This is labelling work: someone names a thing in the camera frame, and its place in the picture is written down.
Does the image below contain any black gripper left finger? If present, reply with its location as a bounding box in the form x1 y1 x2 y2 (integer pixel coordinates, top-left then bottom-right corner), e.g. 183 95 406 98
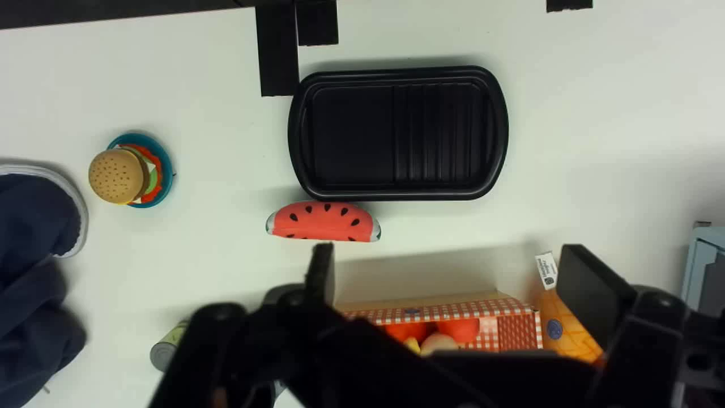
303 243 337 309

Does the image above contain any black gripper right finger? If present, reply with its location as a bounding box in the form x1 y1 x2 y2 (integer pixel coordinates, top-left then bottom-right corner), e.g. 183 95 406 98
555 243 639 349

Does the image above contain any orange checkered basket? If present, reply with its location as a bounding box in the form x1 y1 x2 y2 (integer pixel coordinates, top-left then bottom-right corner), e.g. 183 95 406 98
336 293 547 359

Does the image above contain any watermelon slice toy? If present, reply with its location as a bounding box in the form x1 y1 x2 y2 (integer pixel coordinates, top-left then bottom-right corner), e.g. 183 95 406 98
265 199 382 244

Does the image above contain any orange plush fruit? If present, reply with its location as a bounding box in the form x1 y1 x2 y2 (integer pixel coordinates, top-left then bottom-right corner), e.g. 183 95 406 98
379 320 436 346
436 316 482 346

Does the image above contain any light blue toaster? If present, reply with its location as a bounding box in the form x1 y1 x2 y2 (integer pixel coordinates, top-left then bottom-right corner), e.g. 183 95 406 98
679 221 725 320

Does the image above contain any white yellow banana toy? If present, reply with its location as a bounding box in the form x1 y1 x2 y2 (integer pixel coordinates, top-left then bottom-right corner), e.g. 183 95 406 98
409 331 459 359

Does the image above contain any black ridged grill pan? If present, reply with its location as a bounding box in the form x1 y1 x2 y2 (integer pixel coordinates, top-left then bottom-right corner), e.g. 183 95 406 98
285 63 511 205

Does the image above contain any small grey can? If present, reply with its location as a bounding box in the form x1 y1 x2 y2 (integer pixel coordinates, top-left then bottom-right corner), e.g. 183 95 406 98
146 320 191 374

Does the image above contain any small teal plate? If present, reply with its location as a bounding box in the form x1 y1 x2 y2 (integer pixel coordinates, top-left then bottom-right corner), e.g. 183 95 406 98
103 132 182 210

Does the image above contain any toy burger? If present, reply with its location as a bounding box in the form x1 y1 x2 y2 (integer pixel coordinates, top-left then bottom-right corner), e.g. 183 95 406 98
86 146 166 207

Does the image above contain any long black tape strip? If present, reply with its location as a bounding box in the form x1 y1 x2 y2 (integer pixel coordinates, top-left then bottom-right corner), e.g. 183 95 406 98
256 0 301 98

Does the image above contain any short black tape strip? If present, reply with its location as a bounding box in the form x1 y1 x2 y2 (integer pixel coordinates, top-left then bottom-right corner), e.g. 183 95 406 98
545 0 595 14
295 0 340 47

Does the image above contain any dark blue cloth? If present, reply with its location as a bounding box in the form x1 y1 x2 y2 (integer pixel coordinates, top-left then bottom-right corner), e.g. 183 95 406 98
0 157 91 408

